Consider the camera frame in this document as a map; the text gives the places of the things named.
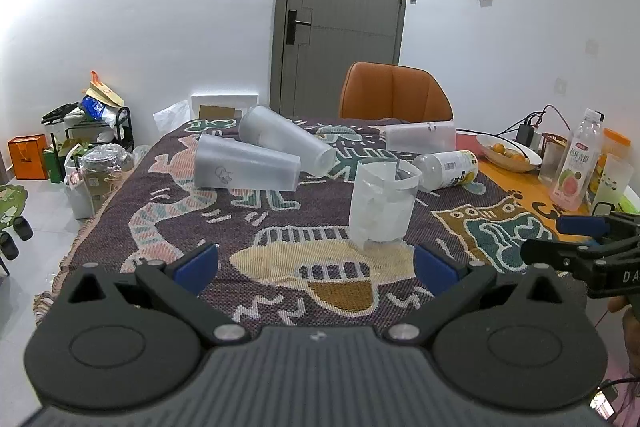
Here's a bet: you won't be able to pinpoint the black shelf rack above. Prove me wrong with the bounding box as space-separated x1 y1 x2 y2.
42 104 135 158

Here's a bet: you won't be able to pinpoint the pink label drink bottle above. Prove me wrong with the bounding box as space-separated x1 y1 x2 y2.
549 108 606 212

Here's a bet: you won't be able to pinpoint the orange paper bag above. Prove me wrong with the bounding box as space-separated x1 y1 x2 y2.
7 134 50 180

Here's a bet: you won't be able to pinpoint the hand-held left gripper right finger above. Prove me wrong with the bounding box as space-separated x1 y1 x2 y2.
382 244 576 350

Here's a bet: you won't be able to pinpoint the white bag with cardboard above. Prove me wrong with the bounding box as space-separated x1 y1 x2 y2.
63 146 126 221

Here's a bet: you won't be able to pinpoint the black power adapter with cables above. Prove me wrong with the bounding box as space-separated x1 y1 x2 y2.
492 104 583 148

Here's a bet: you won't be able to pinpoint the white foam box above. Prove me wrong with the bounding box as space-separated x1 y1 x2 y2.
190 93 259 124

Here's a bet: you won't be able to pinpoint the person's right hand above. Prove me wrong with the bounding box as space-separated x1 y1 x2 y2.
606 293 640 380

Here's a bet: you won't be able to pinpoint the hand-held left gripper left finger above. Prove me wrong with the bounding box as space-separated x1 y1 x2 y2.
62 243 251 350

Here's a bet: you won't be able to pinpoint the orange chair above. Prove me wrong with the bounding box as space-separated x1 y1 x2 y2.
338 61 455 122

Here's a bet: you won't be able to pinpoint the square frosted plastic cup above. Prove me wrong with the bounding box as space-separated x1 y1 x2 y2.
194 133 302 192

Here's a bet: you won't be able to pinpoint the orange lid bottle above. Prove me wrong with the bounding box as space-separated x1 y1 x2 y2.
599 128 632 160

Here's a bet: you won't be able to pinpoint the white bowl of oranges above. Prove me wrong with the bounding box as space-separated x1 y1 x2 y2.
475 134 543 172

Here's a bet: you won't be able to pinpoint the round frosted plastic cup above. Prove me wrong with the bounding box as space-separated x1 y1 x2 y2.
238 105 337 178

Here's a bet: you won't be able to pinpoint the orange-lid plastic jar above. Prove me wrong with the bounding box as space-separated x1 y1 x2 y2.
591 153 634 214

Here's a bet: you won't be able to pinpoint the black door handle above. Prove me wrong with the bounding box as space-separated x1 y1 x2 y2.
285 9 313 46

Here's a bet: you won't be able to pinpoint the brown paper bags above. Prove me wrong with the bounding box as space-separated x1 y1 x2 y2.
81 70 125 112

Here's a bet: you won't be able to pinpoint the yellow label plastic bottle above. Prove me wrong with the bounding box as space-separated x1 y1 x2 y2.
411 150 480 194

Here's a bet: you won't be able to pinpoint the frosted cup with lid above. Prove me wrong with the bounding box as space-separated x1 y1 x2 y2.
384 121 457 156

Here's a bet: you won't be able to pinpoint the clear cup with paper label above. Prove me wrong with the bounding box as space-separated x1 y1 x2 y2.
348 159 422 247

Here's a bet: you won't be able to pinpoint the orange table mat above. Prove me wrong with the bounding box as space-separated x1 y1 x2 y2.
454 131 603 244

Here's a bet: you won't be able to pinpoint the small clear glass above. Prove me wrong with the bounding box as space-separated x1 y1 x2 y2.
538 141 567 186

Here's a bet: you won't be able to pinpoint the printed blanket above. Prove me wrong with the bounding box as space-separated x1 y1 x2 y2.
32 114 591 329

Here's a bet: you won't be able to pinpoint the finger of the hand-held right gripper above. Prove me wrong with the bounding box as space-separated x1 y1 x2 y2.
556 212 640 249
520 239 603 284

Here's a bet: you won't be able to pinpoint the white plastic bag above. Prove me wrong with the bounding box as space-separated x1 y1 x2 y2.
152 99 194 138

